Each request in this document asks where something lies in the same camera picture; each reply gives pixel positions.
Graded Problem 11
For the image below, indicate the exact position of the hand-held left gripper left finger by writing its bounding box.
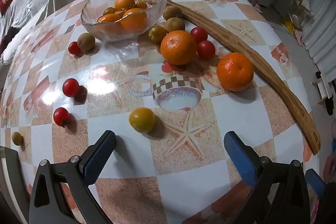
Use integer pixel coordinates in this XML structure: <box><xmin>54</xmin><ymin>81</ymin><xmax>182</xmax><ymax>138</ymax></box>
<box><xmin>29</xmin><ymin>130</ymin><xmax>117</xmax><ymax>224</ymax></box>

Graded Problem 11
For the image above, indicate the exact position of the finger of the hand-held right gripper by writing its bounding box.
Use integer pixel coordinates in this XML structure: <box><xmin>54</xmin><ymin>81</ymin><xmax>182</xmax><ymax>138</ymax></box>
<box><xmin>304</xmin><ymin>168</ymin><xmax>327</xmax><ymax>198</ymax></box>

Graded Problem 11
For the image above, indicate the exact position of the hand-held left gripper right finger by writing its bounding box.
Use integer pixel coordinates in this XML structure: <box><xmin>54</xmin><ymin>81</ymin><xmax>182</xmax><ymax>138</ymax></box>
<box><xmin>224</xmin><ymin>131</ymin><xmax>311</xmax><ymax>224</ymax></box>

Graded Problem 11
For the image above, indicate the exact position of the red cherry tomato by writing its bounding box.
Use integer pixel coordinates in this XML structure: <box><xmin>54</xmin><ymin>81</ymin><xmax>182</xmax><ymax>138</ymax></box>
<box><xmin>53</xmin><ymin>107</ymin><xmax>71</xmax><ymax>128</ymax></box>
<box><xmin>68</xmin><ymin>42</ymin><xmax>81</xmax><ymax>55</ymax></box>
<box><xmin>190</xmin><ymin>27</ymin><xmax>208</xmax><ymax>43</ymax></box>
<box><xmin>62</xmin><ymin>78</ymin><xmax>80</xmax><ymax>97</ymax></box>
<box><xmin>197</xmin><ymin>41</ymin><xmax>216</xmax><ymax>60</ymax></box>

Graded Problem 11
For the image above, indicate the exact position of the brown kiwi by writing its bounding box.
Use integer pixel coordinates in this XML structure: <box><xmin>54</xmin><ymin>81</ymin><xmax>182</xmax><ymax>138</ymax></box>
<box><xmin>77</xmin><ymin>32</ymin><xmax>95</xmax><ymax>51</ymax></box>
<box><xmin>165</xmin><ymin>17</ymin><xmax>185</xmax><ymax>33</ymax></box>
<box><xmin>163</xmin><ymin>5</ymin><xmax>182</xmax><ymax>20</ymax></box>

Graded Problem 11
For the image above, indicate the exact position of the checkered printed tablecloth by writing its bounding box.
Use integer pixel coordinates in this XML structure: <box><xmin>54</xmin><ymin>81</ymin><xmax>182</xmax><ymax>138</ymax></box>
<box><xmin>0</xmin><ymin>0</ymin><xmax>322</xmax><ymax>224</ymax></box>

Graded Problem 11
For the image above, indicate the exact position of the yellow tomato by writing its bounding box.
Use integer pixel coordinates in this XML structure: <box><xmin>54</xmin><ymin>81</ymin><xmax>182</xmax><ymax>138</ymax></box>
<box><xmin>129</xmin><ymin>107</ymin><xmax>155</xmax><ymax>134</ymax></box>

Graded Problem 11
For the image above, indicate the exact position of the small green-yellow fruit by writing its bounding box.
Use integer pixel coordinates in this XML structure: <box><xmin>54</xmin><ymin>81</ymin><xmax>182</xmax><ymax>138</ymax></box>
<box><xmin>12</xmin><ymin>132</ymin><xmax>23</xmax><ymax>146</ymax></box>

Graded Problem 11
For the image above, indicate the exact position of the small wooden rack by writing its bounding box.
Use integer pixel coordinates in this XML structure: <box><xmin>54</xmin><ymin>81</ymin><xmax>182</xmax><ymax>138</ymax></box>
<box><xmin>312</xmin><ymin>71</ymin><xmax>335</xmax><ymax>105</ymax></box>

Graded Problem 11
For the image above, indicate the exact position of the long wooden strip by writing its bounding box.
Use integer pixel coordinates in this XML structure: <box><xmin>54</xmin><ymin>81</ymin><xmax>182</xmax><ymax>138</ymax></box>
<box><xmin>166</xmin><ymin>0</ymin><xmax>321</xmax><ymax>155</ymax></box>

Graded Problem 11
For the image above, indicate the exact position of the green-yellow round fruit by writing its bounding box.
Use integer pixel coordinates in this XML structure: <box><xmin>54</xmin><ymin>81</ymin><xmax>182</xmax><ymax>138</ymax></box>
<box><xmin>148</xmin><ymin>26</ymin><xmax>168</xmax><ymax>43</ymax></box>

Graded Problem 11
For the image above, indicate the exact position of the clear glass bowl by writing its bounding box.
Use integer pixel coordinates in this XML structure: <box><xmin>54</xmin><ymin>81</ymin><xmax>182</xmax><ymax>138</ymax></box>
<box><xmin>80</xmin><ymin>0</ymin><xmax>168</xmax><ymax>42</ymax></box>

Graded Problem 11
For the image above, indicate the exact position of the clear plastic bag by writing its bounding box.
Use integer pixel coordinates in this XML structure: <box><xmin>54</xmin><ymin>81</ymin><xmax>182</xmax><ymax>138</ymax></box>
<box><xmin>282</xmin><ymin>0</ymin><xmax>315</xmax><ymax>35</ymax></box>

